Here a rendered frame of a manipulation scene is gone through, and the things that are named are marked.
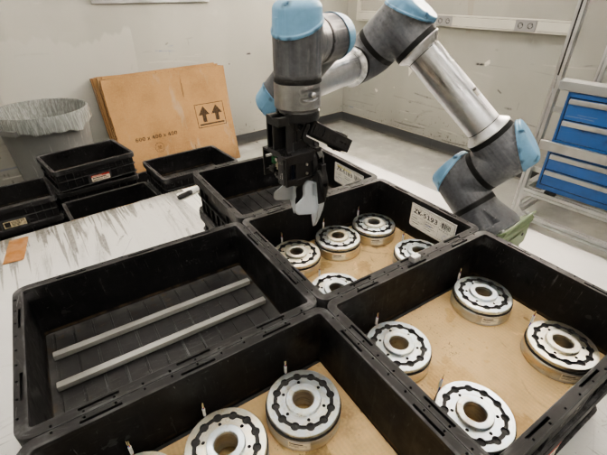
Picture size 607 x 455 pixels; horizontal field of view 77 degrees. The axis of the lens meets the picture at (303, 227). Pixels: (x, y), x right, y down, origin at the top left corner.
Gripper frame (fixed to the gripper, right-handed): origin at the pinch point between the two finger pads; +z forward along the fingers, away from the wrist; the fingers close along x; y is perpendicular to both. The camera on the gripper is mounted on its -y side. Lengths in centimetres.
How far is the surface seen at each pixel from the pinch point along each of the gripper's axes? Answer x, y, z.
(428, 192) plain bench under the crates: -23, -75, 27
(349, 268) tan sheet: 4.7, -7.7, 14.5
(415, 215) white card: 4.9, -28.5, 8.4
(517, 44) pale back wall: -106, -285, -1
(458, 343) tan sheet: 31.1, -8.3, 14.5
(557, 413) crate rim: 47.8, 1.1, 4.6
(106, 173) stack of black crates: -158, 10, 44
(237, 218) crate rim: -13.6, 8.4, 4.6
